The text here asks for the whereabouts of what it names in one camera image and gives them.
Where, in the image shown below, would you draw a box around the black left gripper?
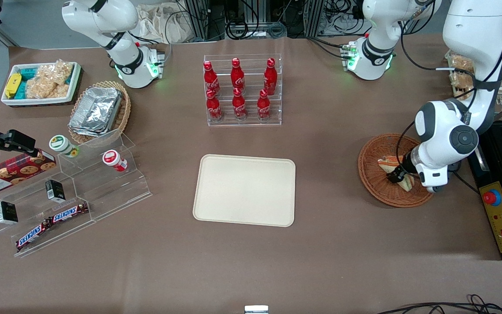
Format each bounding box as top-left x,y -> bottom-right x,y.
386,148 -> 421,184

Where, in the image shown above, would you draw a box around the triangular sandwich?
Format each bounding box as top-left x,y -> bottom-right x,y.
377,156 -> 415,192

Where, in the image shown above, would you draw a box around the brown round wicker basket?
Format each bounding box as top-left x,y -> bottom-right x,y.
358,133 -> 435,208

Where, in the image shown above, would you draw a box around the tan oval wicker basket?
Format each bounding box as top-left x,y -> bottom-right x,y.
68,80 -> 132,145

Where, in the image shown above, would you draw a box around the beige rectangular tray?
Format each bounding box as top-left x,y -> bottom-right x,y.
193,154 -> 296,228

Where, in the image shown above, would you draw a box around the red Walkers cookie box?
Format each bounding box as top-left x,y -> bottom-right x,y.
0,149 -> 57,196

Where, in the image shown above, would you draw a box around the green lid cup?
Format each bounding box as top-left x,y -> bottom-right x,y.
49,135 -> 80,158

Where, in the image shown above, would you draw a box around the white rectangular snack bin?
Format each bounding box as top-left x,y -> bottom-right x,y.
1,61 -> 82,107

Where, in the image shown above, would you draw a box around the yellow snack packet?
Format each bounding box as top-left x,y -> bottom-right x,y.
5,73 -> 22,99

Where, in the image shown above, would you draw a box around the small black box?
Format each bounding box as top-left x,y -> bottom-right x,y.
45,179 -> 66,203
0,201 -> 19,225

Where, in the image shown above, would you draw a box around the bagged rice crisp snacks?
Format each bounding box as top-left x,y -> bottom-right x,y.
25,60 -> 74,99

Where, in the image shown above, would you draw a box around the teal snack packets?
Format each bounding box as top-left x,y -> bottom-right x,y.
16,67 -> 42,100

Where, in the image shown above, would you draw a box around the stacked foil containers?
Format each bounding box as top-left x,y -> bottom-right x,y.
68,87 -> 123,137

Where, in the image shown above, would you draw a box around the Snickers bar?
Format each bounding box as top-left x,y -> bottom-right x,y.
15,219 -> 52,252
49,201 -> 90,224

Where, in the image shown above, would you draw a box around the red lid cup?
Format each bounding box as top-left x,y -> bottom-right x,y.
102,150 -> 128,172

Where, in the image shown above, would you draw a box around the clear acrylic step display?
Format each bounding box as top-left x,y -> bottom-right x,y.
0,128 -> 153,258

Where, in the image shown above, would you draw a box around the red emergency stop button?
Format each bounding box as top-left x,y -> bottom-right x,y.
483,190 -> 502,207

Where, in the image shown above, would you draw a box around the bagged bread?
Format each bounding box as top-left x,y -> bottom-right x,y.
449,54 -> 476,73
449,72 -> 475,89

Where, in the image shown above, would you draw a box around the red cola bottle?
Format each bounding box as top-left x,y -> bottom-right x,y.
232,88 -> 248,121
203,61 -> 221,97
257,89 -> 272,121
206,89 -> 223,122
231,58 -> 246,93
264,58 -> 278,96

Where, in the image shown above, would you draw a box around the white power strip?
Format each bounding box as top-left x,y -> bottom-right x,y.
319,12 -> 367,36

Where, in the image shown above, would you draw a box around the clear acrylic bottle rack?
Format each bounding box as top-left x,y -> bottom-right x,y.
203,54 -> 283,127

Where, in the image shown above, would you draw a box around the beige cloth bag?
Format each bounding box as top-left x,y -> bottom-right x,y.
136,3 -> 193,44

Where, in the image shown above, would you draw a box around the black cable with plug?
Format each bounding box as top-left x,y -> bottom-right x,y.
447,161 -> 481,195

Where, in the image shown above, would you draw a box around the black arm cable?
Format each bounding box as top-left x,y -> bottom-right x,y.
395,0 -> 502,163

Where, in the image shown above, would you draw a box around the black floor cables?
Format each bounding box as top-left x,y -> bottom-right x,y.
376,294 -> 502,314

